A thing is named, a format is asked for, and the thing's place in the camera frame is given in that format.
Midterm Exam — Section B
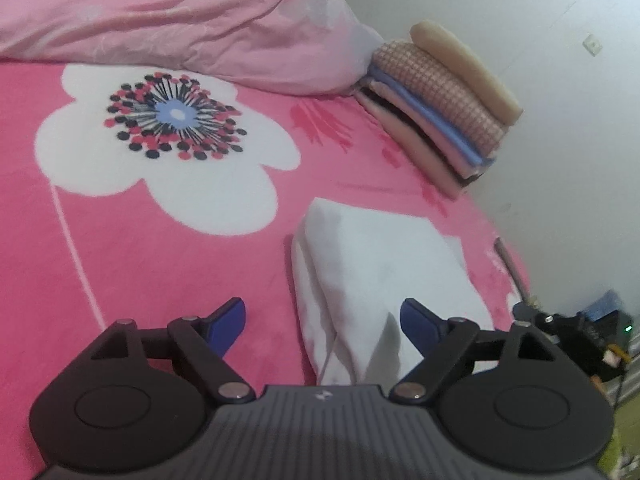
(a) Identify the pink patchwork quilt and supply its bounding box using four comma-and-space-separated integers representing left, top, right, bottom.
0, 0, 386, 97

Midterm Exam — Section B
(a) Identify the person's right forearm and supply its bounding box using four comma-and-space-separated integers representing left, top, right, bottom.
597, 430, 633, 480

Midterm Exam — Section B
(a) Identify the stack of folded clothes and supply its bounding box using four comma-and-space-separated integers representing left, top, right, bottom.
354, 20, 524, 200

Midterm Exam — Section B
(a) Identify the pink floral blanket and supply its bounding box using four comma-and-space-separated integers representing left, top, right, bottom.
0, 57, 532, 480

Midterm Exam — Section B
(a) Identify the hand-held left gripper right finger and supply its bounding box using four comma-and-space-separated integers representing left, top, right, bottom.
389, 297, 560, 404

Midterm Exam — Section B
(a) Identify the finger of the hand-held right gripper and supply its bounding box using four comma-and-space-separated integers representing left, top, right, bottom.
512, 301, 555, 330

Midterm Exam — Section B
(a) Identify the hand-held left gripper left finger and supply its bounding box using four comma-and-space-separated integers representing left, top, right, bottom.
90, 296, 257, 404

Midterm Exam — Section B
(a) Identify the white shirt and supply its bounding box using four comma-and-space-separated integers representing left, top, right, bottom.
290, 197, 497, 387

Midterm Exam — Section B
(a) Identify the blue plastic bag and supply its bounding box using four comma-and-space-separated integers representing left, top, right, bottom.
585, 289, 626, 322

